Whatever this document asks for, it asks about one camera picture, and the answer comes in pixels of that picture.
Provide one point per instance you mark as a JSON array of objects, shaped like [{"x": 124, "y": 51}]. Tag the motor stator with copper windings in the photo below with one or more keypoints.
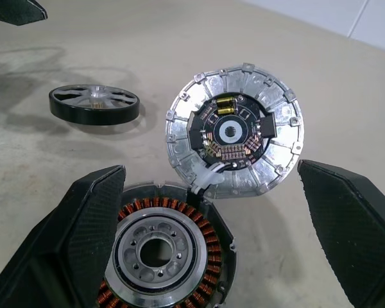
[{"x": 199, "y": 237}]

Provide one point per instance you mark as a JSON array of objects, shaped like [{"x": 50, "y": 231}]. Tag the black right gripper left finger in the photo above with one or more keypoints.
[{"x": 51, "y": 244}]

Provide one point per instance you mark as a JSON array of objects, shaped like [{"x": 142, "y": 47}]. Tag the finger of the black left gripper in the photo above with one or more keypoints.
[{"x": 13, "y": 11}]

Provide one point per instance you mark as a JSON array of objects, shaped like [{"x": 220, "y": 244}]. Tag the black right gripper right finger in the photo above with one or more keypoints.
[{"x": 349, "y": 231}]

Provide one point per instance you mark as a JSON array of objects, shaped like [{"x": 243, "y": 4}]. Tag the silver motor end cover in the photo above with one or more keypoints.
[{"x": 276, "y": 106}]

